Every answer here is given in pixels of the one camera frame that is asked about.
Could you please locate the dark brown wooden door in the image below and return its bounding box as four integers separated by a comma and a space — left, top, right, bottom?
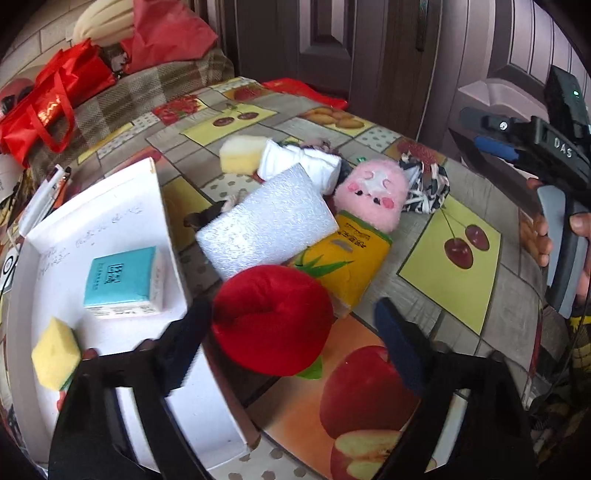
222, 0, 444, 139

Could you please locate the fruit print tablecloth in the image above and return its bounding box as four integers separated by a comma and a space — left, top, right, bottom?
69, 76, 573, 480

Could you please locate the white cardboard box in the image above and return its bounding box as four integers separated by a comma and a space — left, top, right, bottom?
9, 157, 264, 472

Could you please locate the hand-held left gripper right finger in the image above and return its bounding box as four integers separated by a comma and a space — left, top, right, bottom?
373, 298, 539, 480

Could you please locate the pink plush toy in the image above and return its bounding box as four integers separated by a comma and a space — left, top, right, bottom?
333, 158, 409, 234

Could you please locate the black white patterned cloth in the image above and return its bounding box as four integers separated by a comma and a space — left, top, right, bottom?
399, 154, 451, 215

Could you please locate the person's right hand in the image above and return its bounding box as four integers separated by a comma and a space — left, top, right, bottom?
526, 178, 591, 305

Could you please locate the red flat packet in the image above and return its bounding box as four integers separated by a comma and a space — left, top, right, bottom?
261, 78, 349, 112

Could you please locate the red plush apple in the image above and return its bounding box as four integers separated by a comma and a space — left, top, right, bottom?
211, 264, 334, 380

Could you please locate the cream ribbed cushion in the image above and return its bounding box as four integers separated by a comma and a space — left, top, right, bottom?
73, 0, 139, 47

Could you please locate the pale yellow sponge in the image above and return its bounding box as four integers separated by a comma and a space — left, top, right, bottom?
218, 135, 269, 176

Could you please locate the mauve panelled door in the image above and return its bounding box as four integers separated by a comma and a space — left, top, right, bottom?
418, 0, 591, 162

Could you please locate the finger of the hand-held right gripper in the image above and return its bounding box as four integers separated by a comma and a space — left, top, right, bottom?
449, 128, 541, 217
459, 107, 536, 163

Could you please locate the person's patterned clothing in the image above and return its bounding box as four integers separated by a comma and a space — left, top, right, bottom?
526, 318, 591, 464

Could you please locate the white foam block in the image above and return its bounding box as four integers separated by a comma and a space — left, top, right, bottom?
194, 165, 340, 282

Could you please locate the white printed bag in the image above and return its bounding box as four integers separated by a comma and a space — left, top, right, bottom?
0, 154, 24, 204

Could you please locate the yellow green sponge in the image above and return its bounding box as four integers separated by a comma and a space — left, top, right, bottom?
31, 316, 83, 391

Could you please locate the yellow printed tissue packet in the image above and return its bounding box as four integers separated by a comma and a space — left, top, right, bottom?
288, 210, 393, 308

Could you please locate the teal tissue packet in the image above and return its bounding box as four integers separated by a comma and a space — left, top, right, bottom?
83, 246, 165, 319

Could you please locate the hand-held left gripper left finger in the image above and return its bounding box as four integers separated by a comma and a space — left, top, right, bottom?
48, 295, 218, 480

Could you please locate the red shopping bag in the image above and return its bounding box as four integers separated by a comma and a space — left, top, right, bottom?
0, 39, 116, 169

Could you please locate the light red fabric bag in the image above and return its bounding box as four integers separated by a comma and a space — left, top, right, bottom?
120, 0, 220, 75

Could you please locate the plaid blanket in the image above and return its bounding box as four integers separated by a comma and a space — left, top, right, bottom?
25, 46, 236, 171

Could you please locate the mauve grey cloth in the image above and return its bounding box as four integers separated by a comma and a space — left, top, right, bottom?
284, 138, 345, 155

